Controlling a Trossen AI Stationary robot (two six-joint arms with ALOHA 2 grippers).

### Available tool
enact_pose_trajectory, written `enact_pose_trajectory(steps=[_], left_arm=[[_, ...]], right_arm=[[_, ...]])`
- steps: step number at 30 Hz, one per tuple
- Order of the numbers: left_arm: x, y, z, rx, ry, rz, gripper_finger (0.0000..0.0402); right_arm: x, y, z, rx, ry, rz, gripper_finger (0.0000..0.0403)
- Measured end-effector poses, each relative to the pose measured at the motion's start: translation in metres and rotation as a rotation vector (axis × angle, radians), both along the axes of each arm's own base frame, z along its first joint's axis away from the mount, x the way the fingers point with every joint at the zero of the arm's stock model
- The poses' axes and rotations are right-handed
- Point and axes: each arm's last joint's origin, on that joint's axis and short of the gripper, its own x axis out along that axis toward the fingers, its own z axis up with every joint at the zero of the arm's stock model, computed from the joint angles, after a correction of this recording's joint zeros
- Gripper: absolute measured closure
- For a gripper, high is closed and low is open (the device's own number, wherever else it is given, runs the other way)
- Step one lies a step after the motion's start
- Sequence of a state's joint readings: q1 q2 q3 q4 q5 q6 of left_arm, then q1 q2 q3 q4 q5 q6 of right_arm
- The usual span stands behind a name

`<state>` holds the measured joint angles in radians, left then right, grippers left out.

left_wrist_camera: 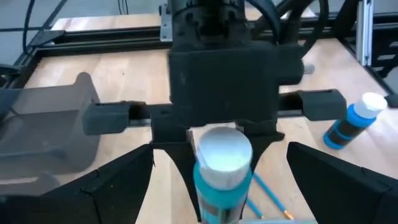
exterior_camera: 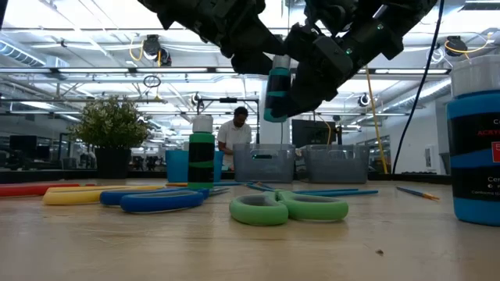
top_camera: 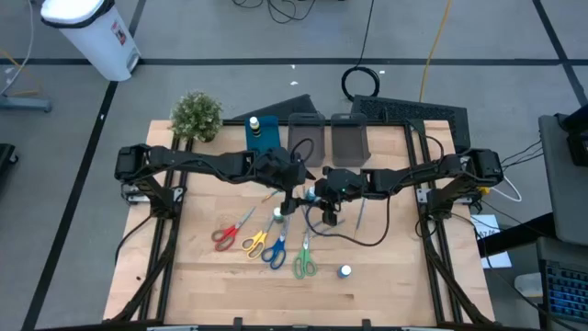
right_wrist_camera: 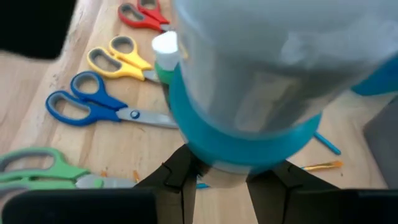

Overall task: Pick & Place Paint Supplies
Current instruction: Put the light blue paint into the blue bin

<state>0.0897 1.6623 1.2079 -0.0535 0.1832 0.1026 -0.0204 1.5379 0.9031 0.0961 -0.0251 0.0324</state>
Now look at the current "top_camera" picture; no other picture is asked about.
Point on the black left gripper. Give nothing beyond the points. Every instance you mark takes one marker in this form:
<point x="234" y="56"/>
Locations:
<point x="280" y="167"/>

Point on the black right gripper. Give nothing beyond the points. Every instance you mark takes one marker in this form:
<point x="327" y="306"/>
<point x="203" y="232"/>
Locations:
<point x="347" y="184"/>

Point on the blue paint bottle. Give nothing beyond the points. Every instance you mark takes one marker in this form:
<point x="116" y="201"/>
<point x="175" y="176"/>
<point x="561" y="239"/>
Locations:
<point x="344" y="271"/>
<point x="311" y="194"/>

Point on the green paint bottle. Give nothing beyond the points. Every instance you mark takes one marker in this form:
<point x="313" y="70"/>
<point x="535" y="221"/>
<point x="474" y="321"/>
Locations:
<point x="278" y="214"/>

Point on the green scissors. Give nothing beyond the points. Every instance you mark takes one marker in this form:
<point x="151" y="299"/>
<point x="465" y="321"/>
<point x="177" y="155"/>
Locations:
<point x="304" y="254"/>

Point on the blue scissors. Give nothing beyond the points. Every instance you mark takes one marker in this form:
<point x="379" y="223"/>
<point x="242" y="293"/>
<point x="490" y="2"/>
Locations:
<point x="280" y="246"/>

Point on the yellow scissors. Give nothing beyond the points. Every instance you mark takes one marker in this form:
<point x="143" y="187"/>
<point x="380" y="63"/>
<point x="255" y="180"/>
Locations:
<point x="263" y="235"/>

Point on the yellow paint bottle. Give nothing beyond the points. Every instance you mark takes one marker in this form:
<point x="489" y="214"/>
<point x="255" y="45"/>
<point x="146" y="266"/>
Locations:
<point x="254" y="125"/>

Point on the red scissors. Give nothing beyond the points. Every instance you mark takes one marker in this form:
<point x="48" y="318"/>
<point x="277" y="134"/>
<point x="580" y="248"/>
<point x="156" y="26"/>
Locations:
<point x="233" y="231"/>

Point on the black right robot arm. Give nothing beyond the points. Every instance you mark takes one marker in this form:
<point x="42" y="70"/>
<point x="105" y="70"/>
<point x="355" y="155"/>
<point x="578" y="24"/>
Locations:
<point x="413" y="177"/>

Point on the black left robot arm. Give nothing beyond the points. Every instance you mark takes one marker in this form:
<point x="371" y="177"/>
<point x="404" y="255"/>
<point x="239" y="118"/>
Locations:
<point x="197" y="161"/>

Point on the grey plastic bin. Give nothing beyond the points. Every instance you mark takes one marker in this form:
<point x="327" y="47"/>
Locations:
<point x="349" y="138"/>
<point x="305" y="126"/>

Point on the teal bottle holder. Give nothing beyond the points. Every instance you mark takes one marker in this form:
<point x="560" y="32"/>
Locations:
<point x="268" y="133"/>

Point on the black mesh panel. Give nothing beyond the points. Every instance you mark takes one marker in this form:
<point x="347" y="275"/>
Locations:
<point x="404" y="110"/>

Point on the artificial green plant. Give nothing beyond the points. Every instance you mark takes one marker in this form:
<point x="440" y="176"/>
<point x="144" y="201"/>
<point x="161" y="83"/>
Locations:
<point x="196" y="115"/>

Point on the black table edge clip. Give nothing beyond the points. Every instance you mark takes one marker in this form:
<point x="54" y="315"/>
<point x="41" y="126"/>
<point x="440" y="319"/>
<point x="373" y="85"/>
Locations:
<point x="366" y="324"/>
<point x="238" y="323"/>

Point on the yellow plug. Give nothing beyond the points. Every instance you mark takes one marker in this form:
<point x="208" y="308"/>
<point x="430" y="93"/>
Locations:
<point x="482" y="190"/>

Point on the white paper sheet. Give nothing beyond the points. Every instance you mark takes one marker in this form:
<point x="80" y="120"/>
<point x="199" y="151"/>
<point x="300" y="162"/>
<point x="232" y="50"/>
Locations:
<point x="498" y="259"/>

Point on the white container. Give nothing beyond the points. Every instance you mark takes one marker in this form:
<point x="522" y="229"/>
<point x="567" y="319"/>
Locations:
<point x="528" y="285"/>

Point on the grey side desk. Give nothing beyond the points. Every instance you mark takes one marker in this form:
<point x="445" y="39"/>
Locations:
<point x="562" y="184"/>

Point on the white trash can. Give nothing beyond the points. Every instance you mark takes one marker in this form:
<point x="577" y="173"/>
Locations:
<point x="92" y="41"/>

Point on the black desk equipment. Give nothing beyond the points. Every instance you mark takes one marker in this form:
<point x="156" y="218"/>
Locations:
<point x="579" y="142"/>

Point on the backlit keyboard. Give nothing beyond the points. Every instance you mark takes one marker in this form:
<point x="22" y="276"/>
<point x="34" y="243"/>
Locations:
<point x="567" y="289"/>

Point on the grey floor stand base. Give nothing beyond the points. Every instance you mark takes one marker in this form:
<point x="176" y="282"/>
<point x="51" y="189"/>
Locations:
<point x="25" y="103"/>

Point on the black floor object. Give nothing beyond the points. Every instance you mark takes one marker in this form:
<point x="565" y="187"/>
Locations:
<point x="7" y="154"/>

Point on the black aluminium rig frame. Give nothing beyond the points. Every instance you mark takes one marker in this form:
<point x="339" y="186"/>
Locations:
<point x="386" y="122"/>

